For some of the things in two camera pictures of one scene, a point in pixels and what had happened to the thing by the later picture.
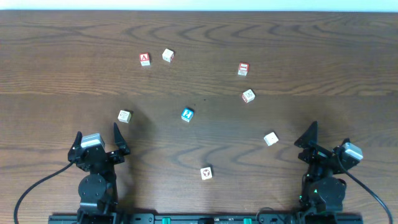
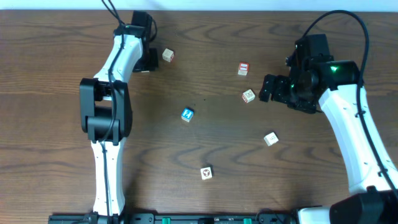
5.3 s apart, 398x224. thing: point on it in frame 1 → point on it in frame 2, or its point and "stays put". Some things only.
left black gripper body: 97,155 → 150,62
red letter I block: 243,68 stays put
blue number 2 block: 187,114 stays put
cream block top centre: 168,55 stays put
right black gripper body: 318,154 → 278,91
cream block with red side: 248,96 stays put
